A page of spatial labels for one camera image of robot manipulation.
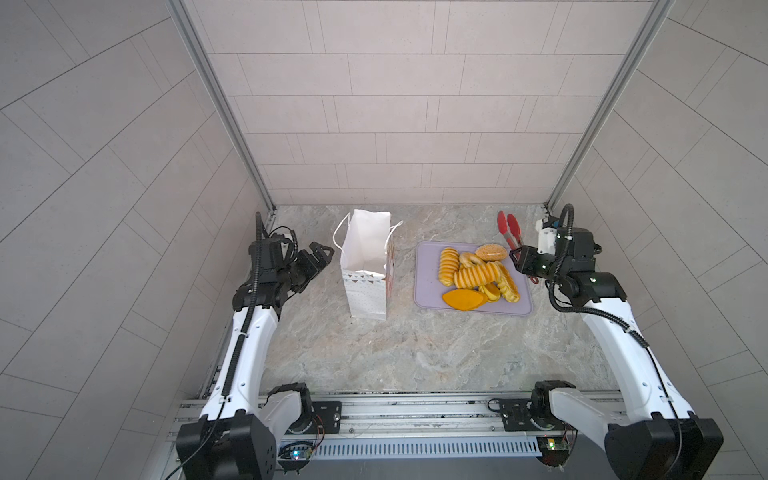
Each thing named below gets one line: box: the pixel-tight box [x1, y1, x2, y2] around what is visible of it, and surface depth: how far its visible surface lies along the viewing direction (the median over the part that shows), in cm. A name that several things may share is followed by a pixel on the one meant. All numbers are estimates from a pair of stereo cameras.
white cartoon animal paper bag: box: [340, 209, 395, 321], surface depth 80 cm
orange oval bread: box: [442, 289, 488, 311], surface depth 90 cm
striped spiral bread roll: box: [438, 246, 459, 287], surface depth 98 cm
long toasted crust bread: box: [494, 260, 520, 303], surface depth 91 cm
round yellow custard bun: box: [482, 282, 501, 301], surface depth 89 cm
